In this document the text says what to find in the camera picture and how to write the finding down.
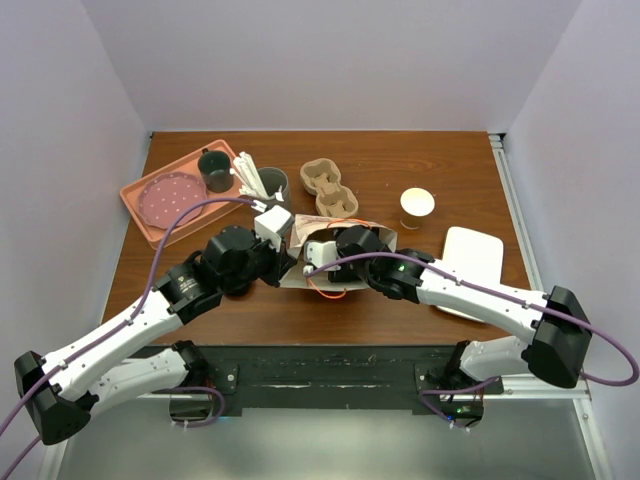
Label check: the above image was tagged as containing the pink polka dot plate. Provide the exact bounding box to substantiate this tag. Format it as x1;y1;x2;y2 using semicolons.
134;172;207;230

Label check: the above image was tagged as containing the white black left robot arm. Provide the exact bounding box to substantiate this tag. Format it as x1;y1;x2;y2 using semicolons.
14;217;296;445

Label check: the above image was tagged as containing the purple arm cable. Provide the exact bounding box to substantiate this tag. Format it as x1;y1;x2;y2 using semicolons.
0;197;266;480
304;252;640;431

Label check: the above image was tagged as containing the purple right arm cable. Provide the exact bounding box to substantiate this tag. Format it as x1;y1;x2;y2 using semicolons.
304;252;640;431

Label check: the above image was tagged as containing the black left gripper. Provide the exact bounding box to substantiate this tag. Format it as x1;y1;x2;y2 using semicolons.
221;229;297;293

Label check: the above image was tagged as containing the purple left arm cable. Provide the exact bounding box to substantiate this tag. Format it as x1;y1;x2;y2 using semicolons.
0;197;266;480

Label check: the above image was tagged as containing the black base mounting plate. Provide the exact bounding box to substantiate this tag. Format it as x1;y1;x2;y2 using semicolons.
99;344;561;424

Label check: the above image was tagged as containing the cream paper takeout bag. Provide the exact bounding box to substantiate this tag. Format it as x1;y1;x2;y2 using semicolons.
280;214;397;299

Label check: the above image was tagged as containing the pink rectangular tray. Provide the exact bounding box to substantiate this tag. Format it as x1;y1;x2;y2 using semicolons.
120;150;241;249

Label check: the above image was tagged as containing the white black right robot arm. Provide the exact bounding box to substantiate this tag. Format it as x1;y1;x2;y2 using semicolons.
336;225;592;393

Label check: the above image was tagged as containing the white rectangular plate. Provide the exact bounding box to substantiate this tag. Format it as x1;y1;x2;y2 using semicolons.
433;226;505;324

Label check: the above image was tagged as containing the cardboard two-cup carrier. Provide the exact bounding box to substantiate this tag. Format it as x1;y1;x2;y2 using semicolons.
300;158;359;218

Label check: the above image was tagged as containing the dark green mug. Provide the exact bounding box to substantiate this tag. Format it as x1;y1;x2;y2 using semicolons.
197;148;234;193

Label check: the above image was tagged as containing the grey cylindrical utensil holder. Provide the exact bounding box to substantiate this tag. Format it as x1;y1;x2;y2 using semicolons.
258;167;292;211

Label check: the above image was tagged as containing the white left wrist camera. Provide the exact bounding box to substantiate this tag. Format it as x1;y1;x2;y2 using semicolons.
252;200;294;252

